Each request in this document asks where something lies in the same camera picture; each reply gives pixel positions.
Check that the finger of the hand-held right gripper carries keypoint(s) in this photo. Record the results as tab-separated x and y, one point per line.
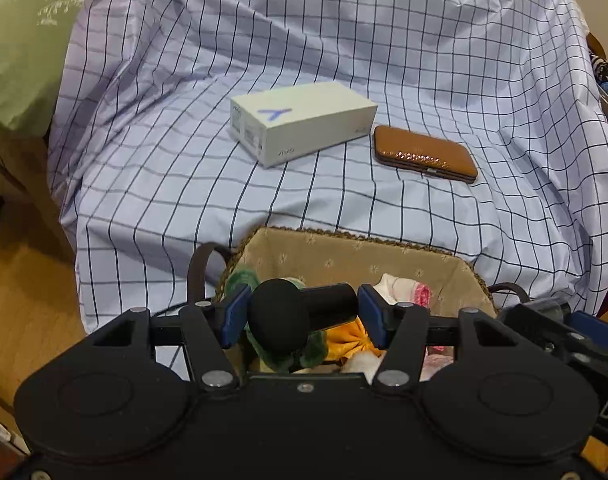
596	327

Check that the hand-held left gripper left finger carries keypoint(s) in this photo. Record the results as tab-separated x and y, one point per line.
233	315

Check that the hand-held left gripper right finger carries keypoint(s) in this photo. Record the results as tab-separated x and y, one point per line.
371	312

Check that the orange yellow toy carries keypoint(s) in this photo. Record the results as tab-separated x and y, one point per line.
354	337

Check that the black foam object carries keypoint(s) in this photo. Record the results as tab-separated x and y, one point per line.
284	315

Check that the woven basket with fabric lining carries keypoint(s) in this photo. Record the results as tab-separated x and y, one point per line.
334	260

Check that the green and white plush toy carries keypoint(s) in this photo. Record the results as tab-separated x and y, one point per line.
311	352

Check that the checked white bed sheet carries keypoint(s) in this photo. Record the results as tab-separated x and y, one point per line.
183	185

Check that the brown leather case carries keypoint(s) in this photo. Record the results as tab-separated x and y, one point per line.
424	152

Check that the white phone box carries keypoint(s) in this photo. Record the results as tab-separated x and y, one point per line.
304	120

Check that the green pillow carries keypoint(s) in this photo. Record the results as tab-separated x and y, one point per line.
23	50

